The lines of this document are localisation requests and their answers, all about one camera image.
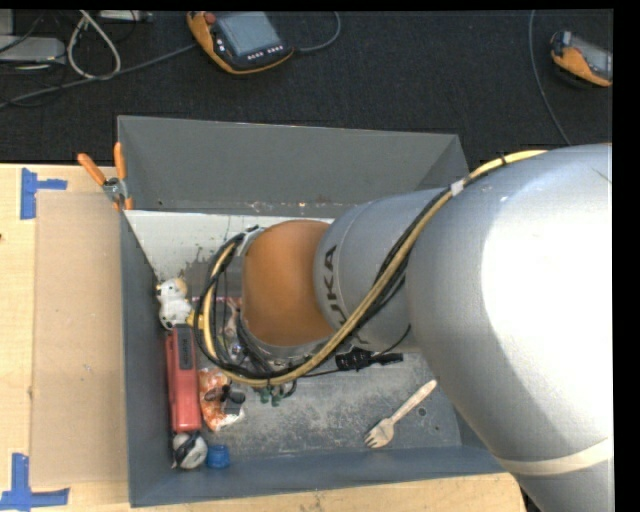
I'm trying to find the red flat block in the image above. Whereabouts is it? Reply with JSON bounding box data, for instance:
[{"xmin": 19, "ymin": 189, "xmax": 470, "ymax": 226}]
[{"xmin": 165, "ymin": 323, "xmax": 204, "ymax": 434}]

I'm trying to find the blue cap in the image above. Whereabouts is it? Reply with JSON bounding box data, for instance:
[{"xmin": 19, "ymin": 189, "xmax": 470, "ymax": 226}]
[{"xmin": 205, "ymin": 443, "xmax": 232, "ymax": 470}]

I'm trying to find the grey and black ball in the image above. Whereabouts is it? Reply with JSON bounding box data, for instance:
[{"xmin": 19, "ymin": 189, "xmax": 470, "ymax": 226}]
[{"xmin": 171, "ymin": 431, "xmax": 209, "ymax": 471}]

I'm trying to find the grey metal bin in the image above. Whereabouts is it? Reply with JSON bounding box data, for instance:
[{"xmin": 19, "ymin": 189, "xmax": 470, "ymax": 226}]
[{"xmin": 115, "ymin": 114, "xmax": 507, "ymax": 509}]

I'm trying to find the white toy animal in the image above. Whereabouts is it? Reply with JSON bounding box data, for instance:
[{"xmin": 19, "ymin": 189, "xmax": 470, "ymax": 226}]
[{"xmin": 155, "ymin": 277, "xmax": 194, "ymax": 331}]

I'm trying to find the brown cardboard board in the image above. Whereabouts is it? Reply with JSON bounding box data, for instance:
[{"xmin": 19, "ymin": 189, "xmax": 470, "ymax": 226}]
[{"xmin": 28, "ymin": 189, "xmax": 130, "ymax": 489}]

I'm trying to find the pale wooden fork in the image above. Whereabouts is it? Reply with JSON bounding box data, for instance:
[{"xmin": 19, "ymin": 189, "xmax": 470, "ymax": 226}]
[{"xmin": 363, "ymin": 379, "xmax": 438, "ymax": 449}]

